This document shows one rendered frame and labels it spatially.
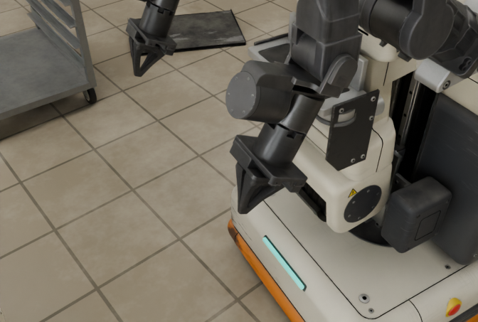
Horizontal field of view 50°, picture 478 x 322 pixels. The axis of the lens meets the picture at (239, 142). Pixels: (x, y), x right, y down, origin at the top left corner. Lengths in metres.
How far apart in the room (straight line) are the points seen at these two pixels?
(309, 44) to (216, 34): 2.21
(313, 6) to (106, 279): 1.24
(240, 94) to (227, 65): 1.97
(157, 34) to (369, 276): 0.76
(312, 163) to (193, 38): 1.78
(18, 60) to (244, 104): 1.99
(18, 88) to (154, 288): 1.10
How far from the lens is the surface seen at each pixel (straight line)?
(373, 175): 1.11
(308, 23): 0.62
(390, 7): 0.70
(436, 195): 1.18
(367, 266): 1.33
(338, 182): 1.08
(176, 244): 1.71
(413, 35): 0.68
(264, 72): 0.59
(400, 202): 1.15
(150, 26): 1.00
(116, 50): 2.78
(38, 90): 2.27
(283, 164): 0.68
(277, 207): 1.42
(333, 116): 0.88
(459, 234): 1.31
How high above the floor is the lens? 1.31
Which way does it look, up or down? 39 degrees down
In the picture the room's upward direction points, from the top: straight up
